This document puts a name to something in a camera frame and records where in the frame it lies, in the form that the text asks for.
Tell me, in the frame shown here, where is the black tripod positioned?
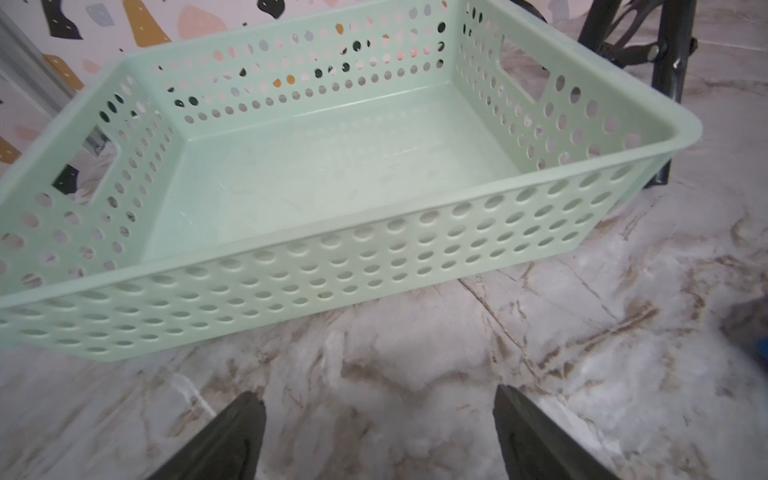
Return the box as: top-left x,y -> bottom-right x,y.
509,0 -> 700,188

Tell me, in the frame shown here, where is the mint green plastic basket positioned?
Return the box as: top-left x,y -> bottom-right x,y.
1,1 -> 702,361

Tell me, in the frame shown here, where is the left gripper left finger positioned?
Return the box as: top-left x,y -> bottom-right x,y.
148,391 -> 267,480

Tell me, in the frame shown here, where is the blue grey dishcloth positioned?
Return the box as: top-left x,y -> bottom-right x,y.
754,336 -> 768,363

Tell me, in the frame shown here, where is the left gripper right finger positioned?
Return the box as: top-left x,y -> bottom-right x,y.
493,384 -> 617,480

